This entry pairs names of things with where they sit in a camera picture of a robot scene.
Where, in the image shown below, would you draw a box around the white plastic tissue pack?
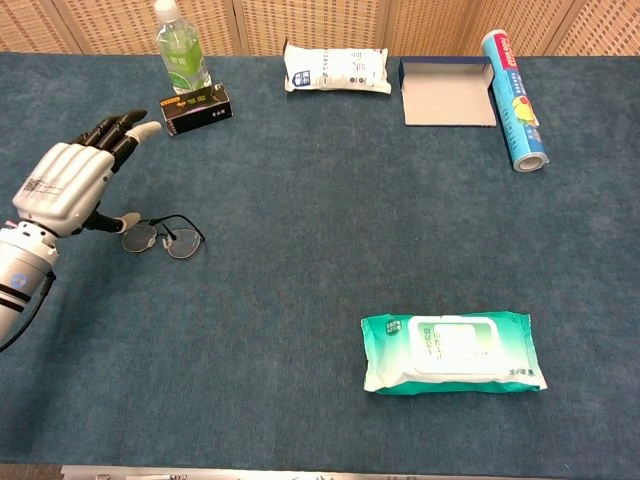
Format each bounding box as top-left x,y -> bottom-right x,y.
283,37 -> 392,95

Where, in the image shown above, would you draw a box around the clear bottle with green label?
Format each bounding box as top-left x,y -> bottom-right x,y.
153,0 -> 213,96

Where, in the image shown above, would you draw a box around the green and white wet wipes pack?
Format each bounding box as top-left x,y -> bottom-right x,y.
360,312 -> 548,396

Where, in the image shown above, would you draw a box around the open blue and grey cardboard box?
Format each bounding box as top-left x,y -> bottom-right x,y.
398,55 -> 499,128

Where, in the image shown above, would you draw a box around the silver metal rail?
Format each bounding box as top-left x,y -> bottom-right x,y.
59,464 -> 640,480

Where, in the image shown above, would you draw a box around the wicker folding screen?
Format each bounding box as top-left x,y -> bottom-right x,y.
0,0 -> 640,57

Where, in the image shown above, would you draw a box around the small black and orange box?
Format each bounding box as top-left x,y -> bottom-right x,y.
159,82 -> 235,138

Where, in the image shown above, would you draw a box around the blue cling wrap roll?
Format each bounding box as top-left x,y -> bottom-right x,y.
481,28 -> 551,174

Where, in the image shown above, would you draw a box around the blue-grey table cloth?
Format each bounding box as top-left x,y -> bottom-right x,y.
0,51 -> 640,471

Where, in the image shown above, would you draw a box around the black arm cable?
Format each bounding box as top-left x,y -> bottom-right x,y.
0,272 -> 56,354

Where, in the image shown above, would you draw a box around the left silver and black robot hand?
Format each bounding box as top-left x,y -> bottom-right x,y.
10,109 -> 164,238

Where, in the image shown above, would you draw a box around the thin black metal-rimmed eyeglasses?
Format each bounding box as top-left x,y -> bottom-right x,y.
121,213 -> 207,260

